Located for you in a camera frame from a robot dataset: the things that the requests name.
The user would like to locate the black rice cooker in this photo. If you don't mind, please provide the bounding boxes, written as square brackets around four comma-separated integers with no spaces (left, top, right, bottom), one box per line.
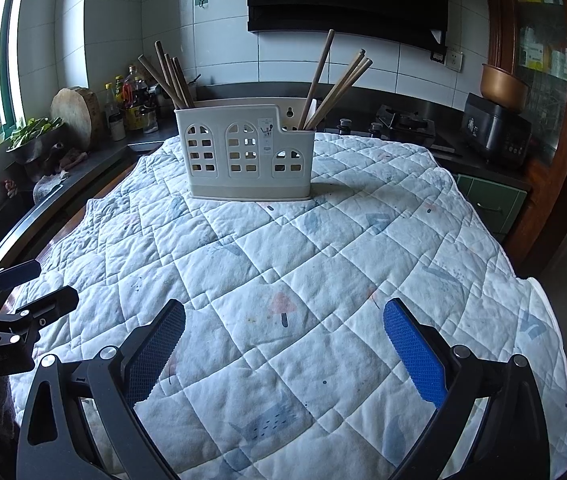
[461,92,533,168]

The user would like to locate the white plastic utensil holder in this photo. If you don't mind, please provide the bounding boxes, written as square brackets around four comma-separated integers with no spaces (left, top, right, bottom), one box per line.
[174,100,317,203]

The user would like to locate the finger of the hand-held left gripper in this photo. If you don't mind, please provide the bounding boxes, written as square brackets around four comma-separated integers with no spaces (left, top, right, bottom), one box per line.
[0,257,43,299]
[0,286,80,347]

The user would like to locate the wooden glass door cabinet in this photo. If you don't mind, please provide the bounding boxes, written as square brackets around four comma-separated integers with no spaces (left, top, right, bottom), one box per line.
[483,0,567,271]

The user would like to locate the round wooden cutting board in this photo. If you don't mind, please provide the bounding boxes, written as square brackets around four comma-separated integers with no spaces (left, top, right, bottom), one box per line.
[50,86,101,151]

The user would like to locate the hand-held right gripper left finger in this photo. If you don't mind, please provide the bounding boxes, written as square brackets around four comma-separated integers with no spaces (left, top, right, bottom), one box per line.
[16,298,187,480]

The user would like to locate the white quilted blanket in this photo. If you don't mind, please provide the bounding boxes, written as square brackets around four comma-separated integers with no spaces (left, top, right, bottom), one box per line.
[10,132,567,480]

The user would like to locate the green cabinet door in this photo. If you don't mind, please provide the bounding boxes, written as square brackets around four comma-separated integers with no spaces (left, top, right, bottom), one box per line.
[451,172,529,241]

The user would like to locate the yellow seasoning container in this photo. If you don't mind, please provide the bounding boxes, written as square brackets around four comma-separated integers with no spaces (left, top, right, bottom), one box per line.
[124,106,149,132]

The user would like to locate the black gas stove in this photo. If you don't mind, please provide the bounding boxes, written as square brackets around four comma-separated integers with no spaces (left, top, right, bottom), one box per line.
[321,105,464,158]

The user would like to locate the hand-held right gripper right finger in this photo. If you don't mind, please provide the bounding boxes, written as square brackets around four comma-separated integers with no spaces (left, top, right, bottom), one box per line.
[382,297,550,480]

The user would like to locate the metal bowl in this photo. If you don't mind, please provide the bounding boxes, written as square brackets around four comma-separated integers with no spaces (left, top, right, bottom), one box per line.
[7,127,66,166]

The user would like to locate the dark small kettle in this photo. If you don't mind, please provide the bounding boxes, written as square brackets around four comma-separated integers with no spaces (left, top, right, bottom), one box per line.
[43,144,66,171]

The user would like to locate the clear plastic bag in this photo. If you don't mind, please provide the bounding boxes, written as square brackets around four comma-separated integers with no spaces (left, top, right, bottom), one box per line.
[32,170,71,201]

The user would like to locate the copper inner pot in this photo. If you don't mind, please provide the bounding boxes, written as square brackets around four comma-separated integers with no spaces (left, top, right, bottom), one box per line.
[480,63,531,113]

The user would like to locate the yellow cap oil bottle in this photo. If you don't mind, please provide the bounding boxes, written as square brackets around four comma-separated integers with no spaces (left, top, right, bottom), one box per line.
[104,83,120,121]

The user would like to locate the green vegetables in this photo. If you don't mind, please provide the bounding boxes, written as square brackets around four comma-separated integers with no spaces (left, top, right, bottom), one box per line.
[7,117,64,150]

